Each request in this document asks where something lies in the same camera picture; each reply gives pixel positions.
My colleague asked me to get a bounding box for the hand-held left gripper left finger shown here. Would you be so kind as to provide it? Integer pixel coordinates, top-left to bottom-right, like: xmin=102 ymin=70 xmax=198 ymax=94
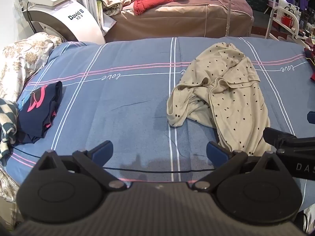
xmin=32 ymin=140 xmax=127 ymax=191

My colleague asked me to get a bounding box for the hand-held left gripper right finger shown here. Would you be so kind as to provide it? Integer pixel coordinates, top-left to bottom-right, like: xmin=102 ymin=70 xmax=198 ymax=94
xmin=192 ymin=141 xmax=293 ymax=191

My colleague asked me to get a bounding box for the beige polka dot garment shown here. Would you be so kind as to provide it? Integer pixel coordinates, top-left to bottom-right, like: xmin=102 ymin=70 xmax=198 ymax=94
xmin=167 ymin=42 xmax=271 ymax=157

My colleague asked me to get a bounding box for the blue striped bed sheet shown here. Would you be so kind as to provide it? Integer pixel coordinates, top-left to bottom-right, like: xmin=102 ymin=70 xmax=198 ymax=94
xmin=0 ymin=36 xmax=315 ymax=209

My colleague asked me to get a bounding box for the navy garment with pink print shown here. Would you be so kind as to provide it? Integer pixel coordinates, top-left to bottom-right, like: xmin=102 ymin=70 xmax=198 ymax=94
xmin=17 ymin=81 xmax=63 ymax=144

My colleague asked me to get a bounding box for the teal checkered cloth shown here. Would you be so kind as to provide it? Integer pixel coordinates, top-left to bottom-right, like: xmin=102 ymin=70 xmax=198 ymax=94
xmin=0 ymin=98 xmax=19 ymax=159

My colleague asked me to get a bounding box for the white trolley cart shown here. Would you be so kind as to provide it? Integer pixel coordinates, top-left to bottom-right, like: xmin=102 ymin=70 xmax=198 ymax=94
xmin=264 ymin=5 xmax=304 ymax=41

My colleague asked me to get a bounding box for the white pump bottle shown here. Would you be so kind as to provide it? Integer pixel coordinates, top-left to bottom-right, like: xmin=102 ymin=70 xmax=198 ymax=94
xmin=278 ymin=0 xmax=289 ymax=21

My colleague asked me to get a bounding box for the floral beige quilt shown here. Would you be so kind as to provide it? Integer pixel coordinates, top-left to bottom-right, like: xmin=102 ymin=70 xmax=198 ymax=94
xmin=0 ymin=32 xmax=62 ymax=102

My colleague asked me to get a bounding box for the white metal pole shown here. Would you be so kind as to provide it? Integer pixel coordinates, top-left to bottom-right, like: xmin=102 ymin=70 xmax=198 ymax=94
xmin=225 ymin=0 xmax=233 ymax=40

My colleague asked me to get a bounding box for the massage bed with brown cover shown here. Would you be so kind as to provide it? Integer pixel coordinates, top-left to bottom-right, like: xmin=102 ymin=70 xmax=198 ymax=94
xmin=103 ymin=0 xmax=254 ymax=43

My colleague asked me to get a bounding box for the white beauty machine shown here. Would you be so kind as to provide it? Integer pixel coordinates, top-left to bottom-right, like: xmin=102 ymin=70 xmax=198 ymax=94
xmin=15 ymin=0 xmax=106 ymax=45

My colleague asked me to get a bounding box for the beige crumpled cloth pile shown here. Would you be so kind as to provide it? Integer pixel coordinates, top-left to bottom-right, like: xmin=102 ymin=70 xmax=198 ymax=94
xmin=101 ymin=0 xmax=138 ymax=18

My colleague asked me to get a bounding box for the red quilted jacket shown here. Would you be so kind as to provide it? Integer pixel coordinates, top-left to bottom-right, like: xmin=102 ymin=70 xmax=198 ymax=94
xmin=133 ymin=0 xmax=174 ymax=16

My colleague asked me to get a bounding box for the black cable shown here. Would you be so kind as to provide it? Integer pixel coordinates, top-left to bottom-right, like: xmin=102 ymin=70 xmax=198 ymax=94
xmin=10 ymin=146 xmax=216 ymax=174

